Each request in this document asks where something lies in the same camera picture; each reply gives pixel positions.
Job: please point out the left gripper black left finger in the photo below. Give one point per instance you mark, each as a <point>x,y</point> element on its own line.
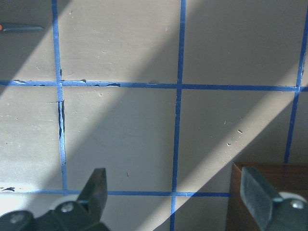
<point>92,201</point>

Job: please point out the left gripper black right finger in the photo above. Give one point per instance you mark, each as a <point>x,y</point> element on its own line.
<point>259,196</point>

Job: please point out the grey orange scissors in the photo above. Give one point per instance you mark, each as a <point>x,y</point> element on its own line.
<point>5,27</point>

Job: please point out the dark wooden drawer cabinet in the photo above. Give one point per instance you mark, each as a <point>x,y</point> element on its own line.
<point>290,181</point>

